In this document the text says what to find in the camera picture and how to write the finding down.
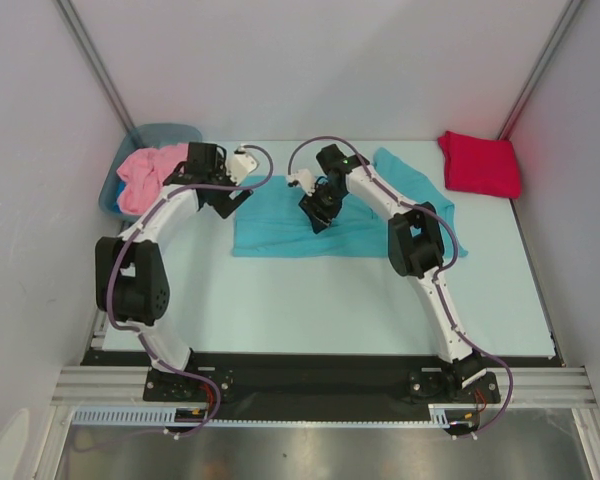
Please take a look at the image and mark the teal t-shirt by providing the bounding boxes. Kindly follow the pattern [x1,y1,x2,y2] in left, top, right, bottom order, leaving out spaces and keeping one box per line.
[233,147,455,258]

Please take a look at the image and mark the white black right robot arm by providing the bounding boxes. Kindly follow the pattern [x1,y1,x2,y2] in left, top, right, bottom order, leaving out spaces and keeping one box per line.
[287,144,486,401]

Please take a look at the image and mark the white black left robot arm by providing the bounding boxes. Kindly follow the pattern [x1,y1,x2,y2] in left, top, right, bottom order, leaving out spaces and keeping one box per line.
[95,142,258,400]

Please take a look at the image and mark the pink t-shirt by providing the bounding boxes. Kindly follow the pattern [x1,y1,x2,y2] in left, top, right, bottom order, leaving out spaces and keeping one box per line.
[117,143,188,216]

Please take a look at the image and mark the grey-blue plastic basket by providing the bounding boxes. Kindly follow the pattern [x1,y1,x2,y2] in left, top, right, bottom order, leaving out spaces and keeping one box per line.
[98,123,203,223]

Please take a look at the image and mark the blue t-shirt in basket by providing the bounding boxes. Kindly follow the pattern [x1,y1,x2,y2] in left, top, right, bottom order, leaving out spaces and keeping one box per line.
[116,181,126,199]

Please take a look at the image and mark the folded red t-shirt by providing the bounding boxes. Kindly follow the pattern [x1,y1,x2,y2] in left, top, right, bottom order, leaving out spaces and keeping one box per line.
[437,131,522,199]

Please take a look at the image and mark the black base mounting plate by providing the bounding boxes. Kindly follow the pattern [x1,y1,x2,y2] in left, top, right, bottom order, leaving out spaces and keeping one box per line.
[79,349,565,405]

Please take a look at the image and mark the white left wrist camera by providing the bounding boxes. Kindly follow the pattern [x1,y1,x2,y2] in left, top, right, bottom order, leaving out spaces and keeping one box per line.
[225,145,259,186]

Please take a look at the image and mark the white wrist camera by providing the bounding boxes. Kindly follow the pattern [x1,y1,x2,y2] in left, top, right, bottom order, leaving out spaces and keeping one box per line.
[286,169,317,196]
[225,145,259,186]

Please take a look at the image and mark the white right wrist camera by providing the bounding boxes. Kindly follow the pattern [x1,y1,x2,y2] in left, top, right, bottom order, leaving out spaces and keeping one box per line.
[286,169,317,196]

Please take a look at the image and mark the aluminium front rail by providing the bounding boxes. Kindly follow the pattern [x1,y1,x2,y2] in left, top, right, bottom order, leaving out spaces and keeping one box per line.
[51,366,597,409]

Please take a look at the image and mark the white slotted cable duct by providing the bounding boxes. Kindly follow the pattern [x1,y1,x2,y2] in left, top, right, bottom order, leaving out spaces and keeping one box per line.
[72,406,450,429]

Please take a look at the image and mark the left aluminium corner post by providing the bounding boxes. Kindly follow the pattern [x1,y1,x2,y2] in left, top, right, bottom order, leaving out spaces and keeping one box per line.
[53,0,135,133]

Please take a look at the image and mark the aluminium corner post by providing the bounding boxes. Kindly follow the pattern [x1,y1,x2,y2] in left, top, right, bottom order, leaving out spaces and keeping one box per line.
[496,0,588,140]
[53,0,135,133]

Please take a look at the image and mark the right aluminium corner post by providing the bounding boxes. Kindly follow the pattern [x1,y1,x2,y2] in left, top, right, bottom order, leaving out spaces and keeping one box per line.
[496,0,588,140]

